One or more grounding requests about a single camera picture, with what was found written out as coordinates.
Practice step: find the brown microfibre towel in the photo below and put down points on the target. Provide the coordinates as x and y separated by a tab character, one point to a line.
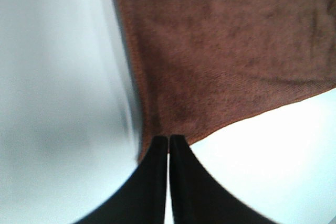
201	65

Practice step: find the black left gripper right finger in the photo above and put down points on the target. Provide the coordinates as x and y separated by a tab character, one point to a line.
197	197

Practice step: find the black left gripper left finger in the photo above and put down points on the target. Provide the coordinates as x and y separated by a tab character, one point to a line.
142	198

